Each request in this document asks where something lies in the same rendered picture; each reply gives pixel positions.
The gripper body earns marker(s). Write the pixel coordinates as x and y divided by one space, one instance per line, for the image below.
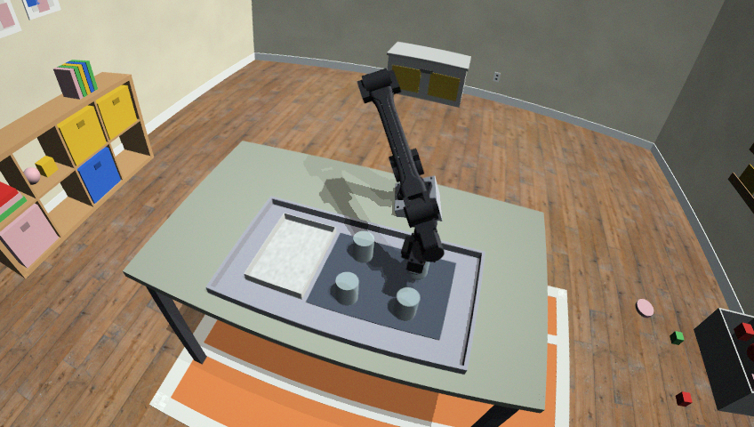
405 247

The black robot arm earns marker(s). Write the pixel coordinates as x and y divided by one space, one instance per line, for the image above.
421 211

